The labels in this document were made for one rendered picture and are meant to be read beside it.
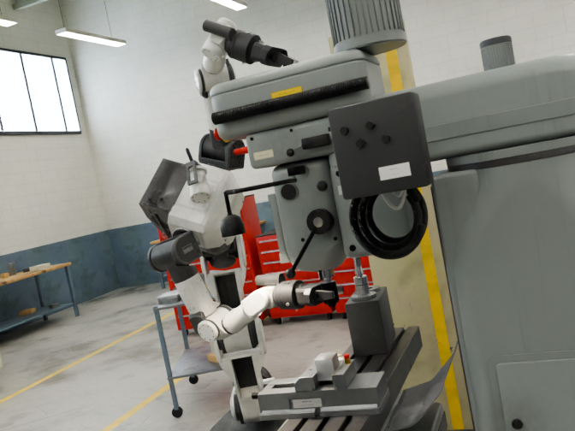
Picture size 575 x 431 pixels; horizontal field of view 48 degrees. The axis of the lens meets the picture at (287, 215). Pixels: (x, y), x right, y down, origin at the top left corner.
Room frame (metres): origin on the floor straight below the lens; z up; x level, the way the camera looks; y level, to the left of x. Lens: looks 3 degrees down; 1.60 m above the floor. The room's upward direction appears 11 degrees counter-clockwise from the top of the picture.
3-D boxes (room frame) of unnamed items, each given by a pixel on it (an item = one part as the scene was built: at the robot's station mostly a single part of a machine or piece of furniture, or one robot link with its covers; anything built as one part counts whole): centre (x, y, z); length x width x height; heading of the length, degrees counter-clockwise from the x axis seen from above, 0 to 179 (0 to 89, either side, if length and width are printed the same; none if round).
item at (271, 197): (1.94, 0.02, 1.44); 0.04 x 0.04 x 0.21; 69
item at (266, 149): (1.88, -0.12, 1.68); 0.34 x 0.24 x 0.10; 69
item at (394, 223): (1.83, -0.26, 1.47); 0.24 x 0.19 x 0.26; 159
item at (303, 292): (1.95, -0.01, 1.23); 0.13 x 0.12 x 0.10; 144
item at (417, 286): (3.57, -0.61, 1.15); 0.52 x 0.40 x 2.30; 69
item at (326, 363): (1.77, -0.03, 1.05); 0.06 x 0.05 x 0.06; 160
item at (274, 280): (2.03, 0.08, 1.24); 0.11 x 0.11 x 0.11; 54
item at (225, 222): (1.91, 0.17, 1.48); 0.07 x 0.07 x 0.06
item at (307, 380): (1.79, 0.02, 1.03); 0.12 x 0.06 x 0.04; 160
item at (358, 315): (2.28, -0.22, 1.04); 0.22 x 0.12 x 0.20; 164
